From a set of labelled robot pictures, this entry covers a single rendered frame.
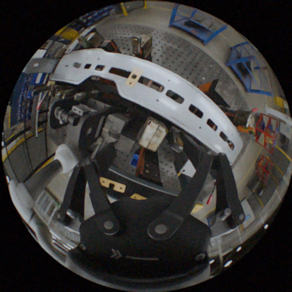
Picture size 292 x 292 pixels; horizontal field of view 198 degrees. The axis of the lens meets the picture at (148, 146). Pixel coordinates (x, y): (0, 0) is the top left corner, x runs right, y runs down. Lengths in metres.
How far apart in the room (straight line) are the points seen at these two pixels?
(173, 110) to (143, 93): 0.13
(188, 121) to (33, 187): 0.79
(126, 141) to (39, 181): 0.54
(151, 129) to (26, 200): 0.64
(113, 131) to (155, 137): 0.13
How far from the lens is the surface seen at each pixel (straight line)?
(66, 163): 0.74
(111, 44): 0.60
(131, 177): 0.28
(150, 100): 0.36
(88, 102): 0.50
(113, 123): 0.31
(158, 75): 0.39
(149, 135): 0.30
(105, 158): 0.15
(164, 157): 0.78
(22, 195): 0.56
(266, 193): 7.55
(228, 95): 0.49
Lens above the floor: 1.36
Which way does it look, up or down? 67 degrees down
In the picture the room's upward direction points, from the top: 175 degrees counter-clockwise
